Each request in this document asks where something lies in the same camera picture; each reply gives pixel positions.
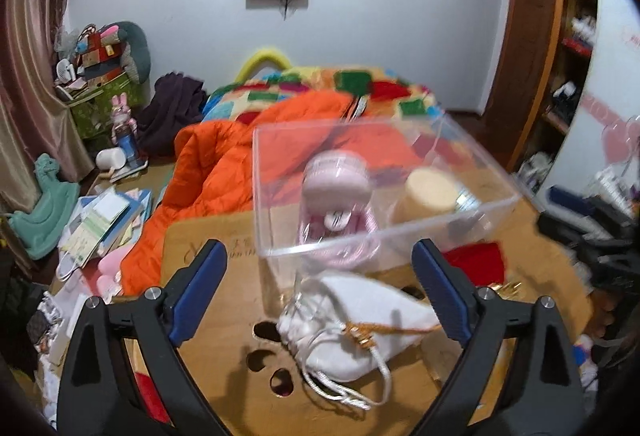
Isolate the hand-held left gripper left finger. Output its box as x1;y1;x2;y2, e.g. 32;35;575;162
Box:
56;239;236;436

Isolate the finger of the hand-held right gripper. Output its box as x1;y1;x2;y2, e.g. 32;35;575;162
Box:
547;186;602;220

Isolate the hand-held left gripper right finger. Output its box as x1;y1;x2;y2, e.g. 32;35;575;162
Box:
411;238;586;436

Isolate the red pouch with gold cord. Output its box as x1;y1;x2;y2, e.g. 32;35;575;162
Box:
342;241;523;349

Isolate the cream round jar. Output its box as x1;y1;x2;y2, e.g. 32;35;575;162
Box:
391;167;481;237

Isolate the white drawstring pouch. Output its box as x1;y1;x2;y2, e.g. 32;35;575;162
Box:
276;272;443;412

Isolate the clear plastic storage box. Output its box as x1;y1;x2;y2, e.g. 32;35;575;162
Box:
251;110;522;291

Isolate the pale pink round jar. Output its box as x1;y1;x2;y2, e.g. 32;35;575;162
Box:
298;152;381;267

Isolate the person's right hand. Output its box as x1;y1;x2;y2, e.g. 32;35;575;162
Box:
585;288;627;343

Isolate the wooden desk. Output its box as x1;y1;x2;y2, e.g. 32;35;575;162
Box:
162;201;601;436

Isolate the pile of books and papers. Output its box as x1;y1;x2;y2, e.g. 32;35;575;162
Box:
57;188;153;267

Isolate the orange quilt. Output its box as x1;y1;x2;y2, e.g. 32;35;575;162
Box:
120;90;441;297

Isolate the white cup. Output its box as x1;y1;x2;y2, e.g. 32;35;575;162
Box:
96;148;126;171

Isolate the wooden wardrobe shelf unit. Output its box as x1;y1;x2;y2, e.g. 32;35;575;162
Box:
480;0;598;197

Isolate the teal rocking horse toy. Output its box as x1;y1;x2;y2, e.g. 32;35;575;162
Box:
10;153;81;261

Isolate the dark purple cloth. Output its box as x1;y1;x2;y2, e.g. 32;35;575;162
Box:
137;73;208;157

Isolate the green storage box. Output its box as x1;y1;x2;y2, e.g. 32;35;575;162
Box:
67;70;146;139

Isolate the colourful patchwork blanket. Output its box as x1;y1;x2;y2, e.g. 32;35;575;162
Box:
202;66;446;127

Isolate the yellow foam arch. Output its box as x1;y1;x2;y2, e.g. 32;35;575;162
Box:
235;46;292;79

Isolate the grey plush cushion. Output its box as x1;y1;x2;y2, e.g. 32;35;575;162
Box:
117;22;151;84

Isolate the colourful patchwork gift box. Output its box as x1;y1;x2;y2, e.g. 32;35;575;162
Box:
75;28;126;76

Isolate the striped pink curtain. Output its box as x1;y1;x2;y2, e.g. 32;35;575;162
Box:
0;0;96;211

